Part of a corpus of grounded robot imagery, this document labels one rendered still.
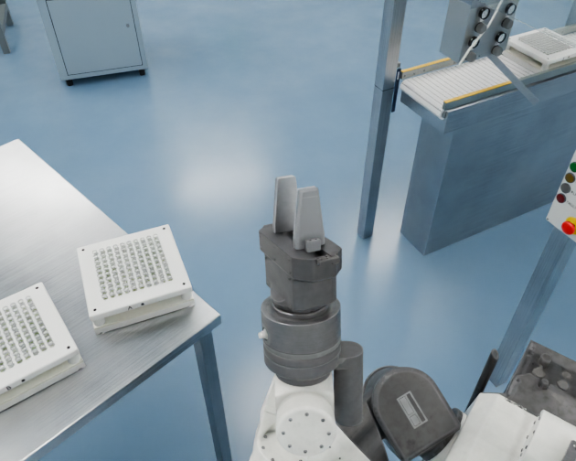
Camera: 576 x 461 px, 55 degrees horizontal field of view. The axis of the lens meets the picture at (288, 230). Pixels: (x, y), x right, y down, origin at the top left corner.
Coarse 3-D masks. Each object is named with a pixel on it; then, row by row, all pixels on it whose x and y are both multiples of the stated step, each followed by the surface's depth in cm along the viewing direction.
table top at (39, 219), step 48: (0, 192) 171; (48, 192) 171; (0, 240) 156; (48, 240) 156; (96, 240) 156; (0, 288) 143; (48, 288) 143; (96, 336) 132; (144, 336) 132; (192, 336) 132; (96, 384) 123; (0, 432) 115; (48, 432) 115
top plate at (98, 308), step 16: (112, 240) 146; (128, 240) 146; (160, 240) 146; (80, 256) 141; (128, 256) 141; (144, 256) 141; (176, 256) 141; (80, 272) 138; (176, 272) 137; (96, 288) 134; (144, 288) 134; (160, 288) 134; (176, 288) 134; (96, 304) 130; (112, 304) 130; (128, 304) 130; (144, 304) 132
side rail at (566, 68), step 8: (568, 64) 228; (544, 72) 223; (552, 72) 225; (560, 72) 228; (520, 80) 218; (528, 80) 221; (536, 80) 223; (496, 88) 214; (504, 88) 216; (512, 88) 219; (472, 96) 210; (480, 96) 212; (488, 96) 215; (448, 104) 206; (456, 104) 209
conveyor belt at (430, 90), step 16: (464, 64) 235; (480, 64) 235; (512, 64) 235; (416, 80) 225; (432, 80) 225; (448, 80) 225; (464, 80) 225; (480, 80) 225; (496, 80) 225; (416, 96) 220; (432, 96) 216; (448, 96) 216; (432, 112) 214
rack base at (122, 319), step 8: (176, 296) 138; (192, 296) 138; (152, 304) 136; (160, 304) 136; (168, 304) 136; (176, 304) 136; (184, 304) 137; (192, 304) 138; (128, 312) 134; (136, 312) 134; (144, 312) 134; (152, 312) 135; (160, 312) 136; (168, 312) 137; (112, 320) 132; (120, 320) 132; (128, 320) 133; (136, 320) 134; (96, 328) 131; (104, 328) 132; (112, 328) 133
